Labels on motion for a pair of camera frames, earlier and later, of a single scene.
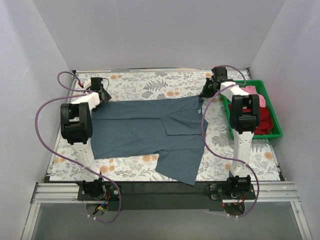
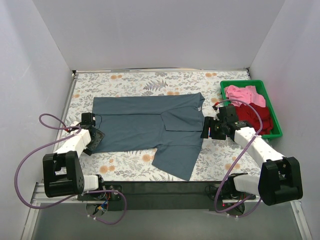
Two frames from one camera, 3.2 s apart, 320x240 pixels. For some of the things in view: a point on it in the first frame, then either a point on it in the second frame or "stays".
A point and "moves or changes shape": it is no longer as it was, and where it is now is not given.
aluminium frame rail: (282, 192) stays
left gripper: (104, 95) to (97, 137)
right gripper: (207, 90) to (207, 127)
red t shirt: (266, 123) stays
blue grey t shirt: (173, 127) moves or changes shape
